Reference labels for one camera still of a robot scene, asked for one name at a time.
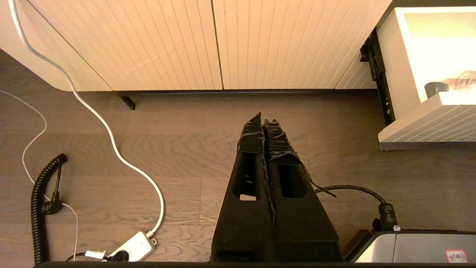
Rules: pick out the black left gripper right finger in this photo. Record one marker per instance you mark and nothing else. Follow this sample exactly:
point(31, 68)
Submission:
point(305, 223)

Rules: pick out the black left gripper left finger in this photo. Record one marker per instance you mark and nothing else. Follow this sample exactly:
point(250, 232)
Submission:
point(241, 223)

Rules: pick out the clear water bottle grey cap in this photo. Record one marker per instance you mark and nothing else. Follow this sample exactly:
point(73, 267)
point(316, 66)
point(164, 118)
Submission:
point(436, 89)

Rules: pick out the light grey robot base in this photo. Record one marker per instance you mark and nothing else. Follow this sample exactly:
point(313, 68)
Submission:
point(409, 247)

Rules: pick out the white low cabinet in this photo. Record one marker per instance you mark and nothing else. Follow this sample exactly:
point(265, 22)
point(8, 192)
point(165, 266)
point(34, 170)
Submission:
point(167, 44)

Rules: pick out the white extension socket block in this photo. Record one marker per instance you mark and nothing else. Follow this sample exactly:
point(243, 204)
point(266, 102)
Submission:
point(135, 245)

